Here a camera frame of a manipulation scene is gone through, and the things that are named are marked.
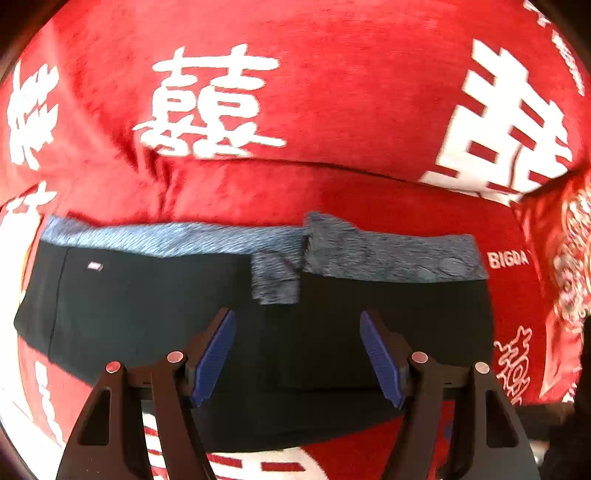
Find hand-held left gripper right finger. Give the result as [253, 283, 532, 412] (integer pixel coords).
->
[360, 310, 541, 480]

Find red printed bed sheet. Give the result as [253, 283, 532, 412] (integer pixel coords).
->
[0, 159, 578, 480]

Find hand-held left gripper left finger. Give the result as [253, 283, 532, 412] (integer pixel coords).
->
[55, 308, 237, 480]

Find red printed quilt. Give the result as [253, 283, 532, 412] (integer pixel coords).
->
[0, 0, 591, 204]

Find red gold embroidered pillow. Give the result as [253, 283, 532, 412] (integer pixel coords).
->
[510, 171, 591, 407]

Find black pants with blue trim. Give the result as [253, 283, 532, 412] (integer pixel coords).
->
[14, 212, 496, 453]

